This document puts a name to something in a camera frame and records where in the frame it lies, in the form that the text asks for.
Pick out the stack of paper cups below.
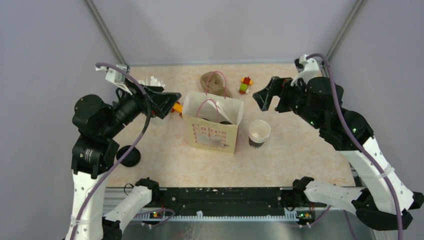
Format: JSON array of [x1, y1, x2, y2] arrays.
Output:
[[248, 119, 271, 149]]

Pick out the stack of black lids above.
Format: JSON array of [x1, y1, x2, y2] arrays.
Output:
[[115, 145, 142, 168]]

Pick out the kraft pink paper bag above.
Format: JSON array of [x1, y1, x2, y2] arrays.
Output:
[[182, 91, 244, 155]]

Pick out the brown cardboard cup carrier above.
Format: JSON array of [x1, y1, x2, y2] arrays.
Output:
[[199, 71, 233, 98]]

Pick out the yellow toy brick car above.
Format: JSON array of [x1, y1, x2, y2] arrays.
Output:
[[171, 101, 183, 117]]

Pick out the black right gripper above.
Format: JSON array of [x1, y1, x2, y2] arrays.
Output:
[[252, 75, 323, 129]]

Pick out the red green toy brick car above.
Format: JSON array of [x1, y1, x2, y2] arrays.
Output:
[[237, 76, 253, 95]]

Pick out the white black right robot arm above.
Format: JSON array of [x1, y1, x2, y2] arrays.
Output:
[[252, 76, 424, 231]]

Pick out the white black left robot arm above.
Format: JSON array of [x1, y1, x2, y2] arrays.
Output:
[[66, 86, 182, 240]]

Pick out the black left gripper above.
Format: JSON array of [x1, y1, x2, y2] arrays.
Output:
[[103, 75, 182, 136]]

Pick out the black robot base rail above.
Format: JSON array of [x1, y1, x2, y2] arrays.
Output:
[[129, 187, 327, 210]]

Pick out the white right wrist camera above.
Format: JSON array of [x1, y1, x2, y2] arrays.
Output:
[[290, 54, 322, 87]]

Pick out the white straw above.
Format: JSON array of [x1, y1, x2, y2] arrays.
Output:
[[206, 98, 235, 124]]

